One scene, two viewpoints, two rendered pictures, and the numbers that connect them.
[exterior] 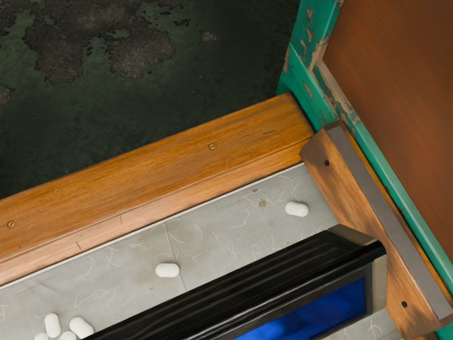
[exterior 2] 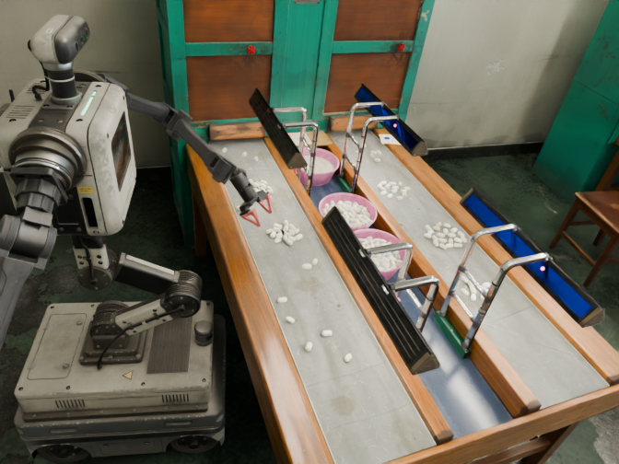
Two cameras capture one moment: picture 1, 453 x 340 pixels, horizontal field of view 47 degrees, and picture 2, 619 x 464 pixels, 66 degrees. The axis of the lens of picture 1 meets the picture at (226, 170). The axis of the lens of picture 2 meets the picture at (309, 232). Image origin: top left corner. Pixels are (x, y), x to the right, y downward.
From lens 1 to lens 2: 2.11 m
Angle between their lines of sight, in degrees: 53
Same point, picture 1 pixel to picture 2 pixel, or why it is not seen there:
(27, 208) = (207, 189)
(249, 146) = not seen: hidden behind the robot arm
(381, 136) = (218, 115)
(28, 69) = not seen: hidden behind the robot
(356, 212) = (233, 130)
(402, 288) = (254, 128)
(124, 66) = (69, 287)
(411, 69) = (214, 92)
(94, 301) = not seen: hidden behind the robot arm
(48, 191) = (204, 185)
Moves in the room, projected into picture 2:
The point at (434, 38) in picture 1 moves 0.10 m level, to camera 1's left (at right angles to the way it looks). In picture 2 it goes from (215, 81) to (207, 88)
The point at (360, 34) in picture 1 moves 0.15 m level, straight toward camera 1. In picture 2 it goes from (197, 100) to (221, 109)
